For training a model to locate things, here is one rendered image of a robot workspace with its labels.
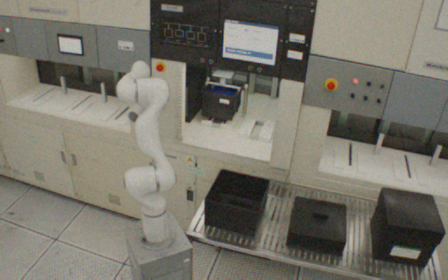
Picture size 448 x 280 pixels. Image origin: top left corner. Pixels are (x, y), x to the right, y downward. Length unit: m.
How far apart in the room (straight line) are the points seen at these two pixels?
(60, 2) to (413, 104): 2.10
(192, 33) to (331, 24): 0.73
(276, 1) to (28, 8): 1.59
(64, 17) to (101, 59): 0.36
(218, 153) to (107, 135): 0.80
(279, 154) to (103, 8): 1.32
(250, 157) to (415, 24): 1.19
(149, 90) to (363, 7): 1.07
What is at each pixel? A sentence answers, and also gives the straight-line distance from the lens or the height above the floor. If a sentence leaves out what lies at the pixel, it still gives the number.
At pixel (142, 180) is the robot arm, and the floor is 1.16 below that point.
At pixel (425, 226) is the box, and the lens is 1.95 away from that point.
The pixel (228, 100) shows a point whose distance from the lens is 2.47.
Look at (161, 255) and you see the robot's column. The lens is 1.87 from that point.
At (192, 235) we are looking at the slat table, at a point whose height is 0.76.
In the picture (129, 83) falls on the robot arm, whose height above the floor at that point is 1.53.
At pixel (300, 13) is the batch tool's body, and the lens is 1.94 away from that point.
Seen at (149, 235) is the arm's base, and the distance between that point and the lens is 1.89.
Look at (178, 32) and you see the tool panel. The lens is 2.13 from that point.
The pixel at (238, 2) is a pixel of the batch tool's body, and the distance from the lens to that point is 1.98.
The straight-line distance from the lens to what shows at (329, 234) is 1.93.
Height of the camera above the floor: 2.19
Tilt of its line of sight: 31 degrees down
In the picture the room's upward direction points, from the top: 4 degrees clockwise
